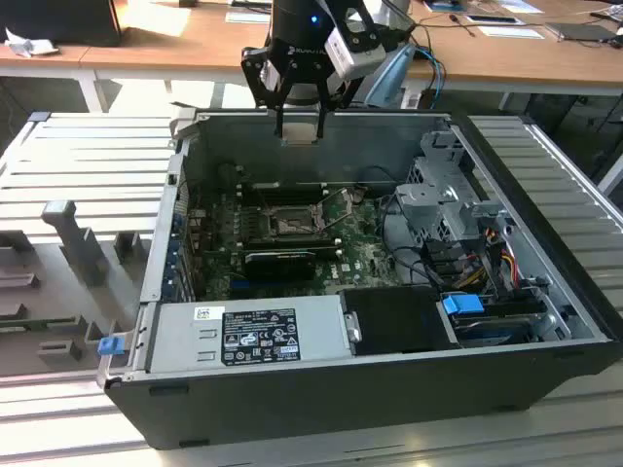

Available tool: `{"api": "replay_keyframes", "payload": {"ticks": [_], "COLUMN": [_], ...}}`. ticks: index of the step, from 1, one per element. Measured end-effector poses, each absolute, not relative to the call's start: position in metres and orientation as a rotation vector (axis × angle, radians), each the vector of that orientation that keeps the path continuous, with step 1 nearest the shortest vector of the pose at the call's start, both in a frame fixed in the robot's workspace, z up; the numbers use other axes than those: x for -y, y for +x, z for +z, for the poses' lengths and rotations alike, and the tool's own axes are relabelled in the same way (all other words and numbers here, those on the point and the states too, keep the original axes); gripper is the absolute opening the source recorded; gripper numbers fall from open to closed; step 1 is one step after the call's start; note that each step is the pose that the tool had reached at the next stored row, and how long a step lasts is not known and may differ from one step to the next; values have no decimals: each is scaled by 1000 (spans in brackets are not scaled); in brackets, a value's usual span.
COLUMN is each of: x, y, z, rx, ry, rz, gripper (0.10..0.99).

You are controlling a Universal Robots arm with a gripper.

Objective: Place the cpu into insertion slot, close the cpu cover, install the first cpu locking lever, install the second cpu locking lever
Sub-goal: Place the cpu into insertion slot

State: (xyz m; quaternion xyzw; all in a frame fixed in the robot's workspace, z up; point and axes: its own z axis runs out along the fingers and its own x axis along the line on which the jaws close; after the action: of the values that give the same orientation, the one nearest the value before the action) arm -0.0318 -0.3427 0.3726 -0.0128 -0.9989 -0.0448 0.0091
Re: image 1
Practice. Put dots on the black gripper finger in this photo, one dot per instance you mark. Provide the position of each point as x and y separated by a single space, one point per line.
320 124
279 124

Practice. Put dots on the silver CPU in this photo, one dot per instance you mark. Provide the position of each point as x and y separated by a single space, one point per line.
299 134

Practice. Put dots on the CPU socket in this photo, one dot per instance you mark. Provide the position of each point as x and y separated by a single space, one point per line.
287 224

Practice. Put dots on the RAM slot black latches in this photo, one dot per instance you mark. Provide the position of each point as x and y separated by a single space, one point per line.
292 237
292 246

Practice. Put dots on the pale blue teach pendant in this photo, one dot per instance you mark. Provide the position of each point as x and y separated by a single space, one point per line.
394 73

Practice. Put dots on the small white box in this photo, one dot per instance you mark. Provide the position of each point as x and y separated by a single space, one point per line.
411 99

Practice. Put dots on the metal drive cage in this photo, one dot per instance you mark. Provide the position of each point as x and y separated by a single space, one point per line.
428 194

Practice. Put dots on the green motherboard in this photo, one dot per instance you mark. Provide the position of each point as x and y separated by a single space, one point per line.
360 248

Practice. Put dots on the black graphics card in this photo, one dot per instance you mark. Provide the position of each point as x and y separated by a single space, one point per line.
280 266

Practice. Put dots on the black mouse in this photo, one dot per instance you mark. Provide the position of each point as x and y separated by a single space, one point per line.
453 18

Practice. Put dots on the blue board connector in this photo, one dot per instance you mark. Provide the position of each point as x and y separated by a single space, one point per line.
237 282

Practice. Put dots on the wooden desk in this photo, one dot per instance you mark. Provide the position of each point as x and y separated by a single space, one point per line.
44 56
487 58

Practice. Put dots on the black drive connectors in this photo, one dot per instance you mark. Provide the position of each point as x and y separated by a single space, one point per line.
440 258

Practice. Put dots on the white phone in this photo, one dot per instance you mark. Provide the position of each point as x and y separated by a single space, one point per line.
491 19

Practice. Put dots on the black plastic shroud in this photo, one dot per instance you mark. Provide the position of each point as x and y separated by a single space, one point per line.
399 321

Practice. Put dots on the blue disk carrier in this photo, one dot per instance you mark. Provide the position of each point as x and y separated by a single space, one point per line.
462 306

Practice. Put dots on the grey power supply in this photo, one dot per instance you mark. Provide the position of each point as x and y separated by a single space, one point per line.
185 335

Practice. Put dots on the grey parts rack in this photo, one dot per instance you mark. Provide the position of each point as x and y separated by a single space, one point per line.
73 243

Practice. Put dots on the black box on desk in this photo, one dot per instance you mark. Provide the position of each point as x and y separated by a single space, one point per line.
58 22

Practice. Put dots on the crumpled white paper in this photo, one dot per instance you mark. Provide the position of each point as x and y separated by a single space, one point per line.
29 46

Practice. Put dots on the dark tablet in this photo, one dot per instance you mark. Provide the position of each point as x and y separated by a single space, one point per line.
579 31

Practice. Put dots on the blue case latch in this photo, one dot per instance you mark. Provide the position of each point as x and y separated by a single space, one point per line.
111 346

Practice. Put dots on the black open PC case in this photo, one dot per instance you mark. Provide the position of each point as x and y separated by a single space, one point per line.
292 404

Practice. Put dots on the green RAM stick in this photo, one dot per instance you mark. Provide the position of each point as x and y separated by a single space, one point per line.
39 322

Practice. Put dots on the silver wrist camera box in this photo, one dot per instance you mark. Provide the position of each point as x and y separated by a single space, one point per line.
353 53

